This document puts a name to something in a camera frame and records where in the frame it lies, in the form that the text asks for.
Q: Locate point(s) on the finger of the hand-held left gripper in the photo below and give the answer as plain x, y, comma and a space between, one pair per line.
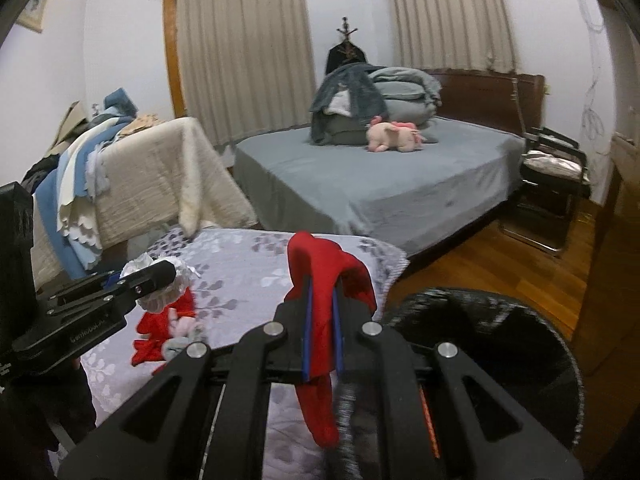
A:
127, 296
155, 275

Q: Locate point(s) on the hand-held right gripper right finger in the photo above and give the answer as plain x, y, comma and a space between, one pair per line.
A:
338, 335

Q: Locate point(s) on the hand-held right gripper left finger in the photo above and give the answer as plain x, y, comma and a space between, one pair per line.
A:
306, 335

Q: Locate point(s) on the white wrapper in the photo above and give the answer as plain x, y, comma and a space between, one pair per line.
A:
160, 301

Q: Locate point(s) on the red cloth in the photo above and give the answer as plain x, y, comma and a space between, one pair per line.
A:
320, 265

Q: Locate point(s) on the grey pink small cloth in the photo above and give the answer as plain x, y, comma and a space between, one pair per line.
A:
182, 345

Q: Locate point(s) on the blue cloth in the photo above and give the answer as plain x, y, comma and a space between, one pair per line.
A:
50, 210

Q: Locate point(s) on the white scalloped cloth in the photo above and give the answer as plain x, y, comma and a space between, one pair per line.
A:
75, 195

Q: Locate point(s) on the dark clothes pile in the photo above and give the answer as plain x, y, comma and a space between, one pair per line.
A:
42, 172

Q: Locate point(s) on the grey floral quilt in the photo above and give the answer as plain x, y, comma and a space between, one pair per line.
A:
240, 260

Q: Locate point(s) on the khaki cloth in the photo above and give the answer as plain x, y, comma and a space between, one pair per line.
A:
70, 122

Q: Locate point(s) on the tan crumpled cloth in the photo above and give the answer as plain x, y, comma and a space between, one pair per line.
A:
142, 122

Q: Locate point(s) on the bed with grey sheet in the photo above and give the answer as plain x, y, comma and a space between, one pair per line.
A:
380, 185

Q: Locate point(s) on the teal folded cloth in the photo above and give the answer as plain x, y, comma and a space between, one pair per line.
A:
120, 102

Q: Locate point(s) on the grey pillow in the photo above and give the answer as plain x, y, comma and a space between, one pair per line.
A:
340, 130

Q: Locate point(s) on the pink plush toy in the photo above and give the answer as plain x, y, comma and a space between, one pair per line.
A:
390, 135

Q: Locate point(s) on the wide beige curtain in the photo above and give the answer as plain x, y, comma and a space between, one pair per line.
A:
245, 55

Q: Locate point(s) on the pile of folded grey bedding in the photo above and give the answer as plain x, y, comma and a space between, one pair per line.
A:
350, 90

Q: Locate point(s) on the black metal chair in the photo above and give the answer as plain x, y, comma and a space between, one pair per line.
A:
545, 200

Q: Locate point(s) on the grey folded duvet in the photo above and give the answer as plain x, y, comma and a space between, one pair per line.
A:
405, 90

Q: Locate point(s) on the white chair cushion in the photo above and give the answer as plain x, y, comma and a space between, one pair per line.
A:
552, 162

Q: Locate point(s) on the black hanging garment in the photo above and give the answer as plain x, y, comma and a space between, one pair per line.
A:
345, 55

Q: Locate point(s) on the dark wooden headboard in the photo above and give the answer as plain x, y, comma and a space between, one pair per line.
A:
490, 95

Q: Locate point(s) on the brown wooden wardrobe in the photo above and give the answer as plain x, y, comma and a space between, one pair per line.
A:
615, 260

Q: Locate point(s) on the wooden coat rack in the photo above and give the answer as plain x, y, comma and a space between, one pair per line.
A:
343, 30

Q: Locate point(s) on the narrow beige curtain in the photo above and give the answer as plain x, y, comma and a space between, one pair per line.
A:
450, 15

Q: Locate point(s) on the wooden window frame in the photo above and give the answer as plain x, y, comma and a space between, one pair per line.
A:
172, 55

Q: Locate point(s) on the framed wall picture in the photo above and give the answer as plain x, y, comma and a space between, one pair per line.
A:
35, 7

